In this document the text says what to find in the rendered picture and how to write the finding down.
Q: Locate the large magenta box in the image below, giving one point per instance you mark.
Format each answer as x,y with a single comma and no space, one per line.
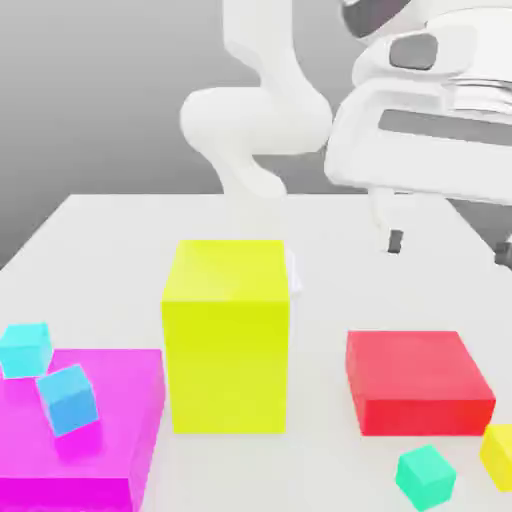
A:
120,420

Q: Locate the small blue cube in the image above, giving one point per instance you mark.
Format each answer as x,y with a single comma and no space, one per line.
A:
68,400

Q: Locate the small yellow cube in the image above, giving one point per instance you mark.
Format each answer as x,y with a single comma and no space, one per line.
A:
500,456

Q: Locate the small green cube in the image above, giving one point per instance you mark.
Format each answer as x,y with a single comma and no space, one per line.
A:
426,478

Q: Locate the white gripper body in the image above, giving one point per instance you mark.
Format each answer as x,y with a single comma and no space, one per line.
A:
360,160

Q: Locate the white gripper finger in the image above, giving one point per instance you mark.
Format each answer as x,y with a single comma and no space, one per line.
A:
384,216
504,252

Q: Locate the large yellow box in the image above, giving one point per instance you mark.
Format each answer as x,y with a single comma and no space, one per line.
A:
226,340

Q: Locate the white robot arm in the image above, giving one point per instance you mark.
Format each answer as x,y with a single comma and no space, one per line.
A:
260,120

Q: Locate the large red box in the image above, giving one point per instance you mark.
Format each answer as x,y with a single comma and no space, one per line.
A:
416,372

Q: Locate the small cyan cube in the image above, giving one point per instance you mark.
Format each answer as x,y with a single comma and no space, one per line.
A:
24,352

